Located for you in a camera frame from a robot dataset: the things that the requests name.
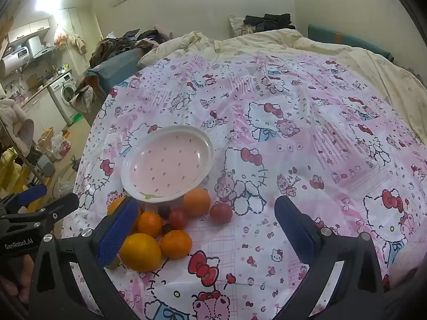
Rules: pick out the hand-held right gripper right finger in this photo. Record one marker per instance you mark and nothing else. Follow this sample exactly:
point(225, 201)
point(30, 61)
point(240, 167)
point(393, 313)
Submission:
point(297, 231)

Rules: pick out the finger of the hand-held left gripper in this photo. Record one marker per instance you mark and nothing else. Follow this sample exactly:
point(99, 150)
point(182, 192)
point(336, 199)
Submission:
point(63, 203)
point(31, 195)

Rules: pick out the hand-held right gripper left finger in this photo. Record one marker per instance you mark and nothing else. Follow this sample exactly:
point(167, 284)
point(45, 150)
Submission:
point(116, 231)

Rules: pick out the small orange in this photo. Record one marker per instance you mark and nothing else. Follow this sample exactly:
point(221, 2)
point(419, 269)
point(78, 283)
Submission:
point(176, 244)
point(196, 202)
point(114, 205)
point(150, 224)

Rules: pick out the large orange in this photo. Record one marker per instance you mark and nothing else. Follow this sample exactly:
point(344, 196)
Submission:
point(140, 251)

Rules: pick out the pink plate with white rim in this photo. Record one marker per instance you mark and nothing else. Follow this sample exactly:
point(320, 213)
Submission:
point(168, 163)

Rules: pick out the person's left hand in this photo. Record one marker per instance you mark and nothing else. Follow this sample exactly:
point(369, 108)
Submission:
point(13, 285)

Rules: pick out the plastic bag with red contents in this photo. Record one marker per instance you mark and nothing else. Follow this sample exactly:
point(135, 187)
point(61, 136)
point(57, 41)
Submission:
point(61, 146)

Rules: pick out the dark red tomato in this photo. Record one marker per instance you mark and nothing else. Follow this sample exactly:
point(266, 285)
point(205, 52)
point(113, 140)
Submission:
point(178, 218)

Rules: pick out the pink cartoon printed sheet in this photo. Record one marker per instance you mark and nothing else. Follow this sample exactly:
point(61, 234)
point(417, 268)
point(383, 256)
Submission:
point(300, 160)

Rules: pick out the pale pink garment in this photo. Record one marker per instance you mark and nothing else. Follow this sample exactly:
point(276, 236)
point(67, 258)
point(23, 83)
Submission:
point(15, 120)

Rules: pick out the pale red tomato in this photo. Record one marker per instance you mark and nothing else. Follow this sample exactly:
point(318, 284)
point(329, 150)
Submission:
point(220, 213)

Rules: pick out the white washing machine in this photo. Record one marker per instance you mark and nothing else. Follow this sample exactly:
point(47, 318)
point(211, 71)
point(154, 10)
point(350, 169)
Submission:
point(66, 88)

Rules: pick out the white water heater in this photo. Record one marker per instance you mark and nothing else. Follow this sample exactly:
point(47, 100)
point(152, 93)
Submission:
point(15, 61)

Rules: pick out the teal bed footboard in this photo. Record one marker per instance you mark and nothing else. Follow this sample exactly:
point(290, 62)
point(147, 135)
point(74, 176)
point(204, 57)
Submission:
point(116, 66)

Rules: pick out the silver range hood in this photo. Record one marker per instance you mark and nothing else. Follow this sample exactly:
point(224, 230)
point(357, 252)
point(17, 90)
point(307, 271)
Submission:
point(38, 48)

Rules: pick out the hanging light clothes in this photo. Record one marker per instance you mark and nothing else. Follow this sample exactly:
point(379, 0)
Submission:
point(75, 41)

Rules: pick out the heap of mixed clothes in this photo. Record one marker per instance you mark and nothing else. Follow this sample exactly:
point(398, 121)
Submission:
point(113, 45)

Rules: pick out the teal headboard cushion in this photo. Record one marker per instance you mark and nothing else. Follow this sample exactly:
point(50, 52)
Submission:
point(333, 36)

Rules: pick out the pile of dark clothes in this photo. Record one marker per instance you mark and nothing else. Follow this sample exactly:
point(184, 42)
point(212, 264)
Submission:
point(267, 21)

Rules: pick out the patterned pillow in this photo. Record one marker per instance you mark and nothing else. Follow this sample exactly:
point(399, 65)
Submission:
point(237, 25)

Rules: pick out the white wall cabinets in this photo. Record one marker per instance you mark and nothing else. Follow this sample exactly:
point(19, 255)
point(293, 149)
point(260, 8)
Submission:
point(28, 30)

